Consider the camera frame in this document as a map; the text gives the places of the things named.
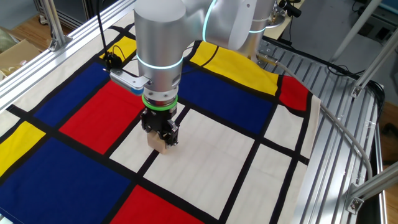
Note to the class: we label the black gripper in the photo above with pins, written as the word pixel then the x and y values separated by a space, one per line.
pixel 157 119

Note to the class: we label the light wooden cube block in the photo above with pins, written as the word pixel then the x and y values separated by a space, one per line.
pixel 158 143

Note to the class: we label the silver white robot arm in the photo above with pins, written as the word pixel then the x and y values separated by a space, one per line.
pixel 161 40

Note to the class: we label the colour block patterned cloth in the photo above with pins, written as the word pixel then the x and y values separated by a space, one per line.
pixel 202 155

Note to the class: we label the brown cardboard box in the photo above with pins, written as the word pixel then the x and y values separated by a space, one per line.
pixel 15 56

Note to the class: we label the pale green plastic bag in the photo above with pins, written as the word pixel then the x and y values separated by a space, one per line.
pixel 4 40

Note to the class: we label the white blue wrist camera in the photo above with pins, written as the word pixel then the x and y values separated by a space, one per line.
pixel 129 81

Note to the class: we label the aluminium frame post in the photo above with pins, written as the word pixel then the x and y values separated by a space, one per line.
pixel 373 183
pixel 376 62
pixel 56 25
pixel 354 28

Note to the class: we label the black mounted camera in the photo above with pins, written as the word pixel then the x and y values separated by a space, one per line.
pixel 289 7

